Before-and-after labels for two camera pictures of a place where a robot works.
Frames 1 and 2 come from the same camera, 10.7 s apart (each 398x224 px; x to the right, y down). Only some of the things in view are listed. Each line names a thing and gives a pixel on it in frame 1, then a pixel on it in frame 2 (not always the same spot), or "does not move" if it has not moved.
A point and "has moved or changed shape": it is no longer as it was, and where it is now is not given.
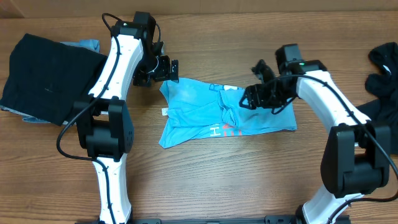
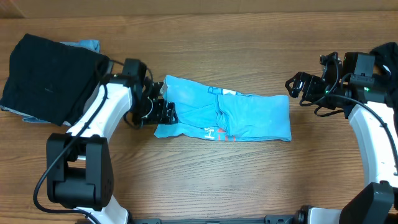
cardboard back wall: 24,7 does not move
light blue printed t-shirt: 196,111 has moved or changed shape
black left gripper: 163,74 to 159,116
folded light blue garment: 93,45 does not move
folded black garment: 45,78 does not move
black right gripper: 258,99 to 299,80
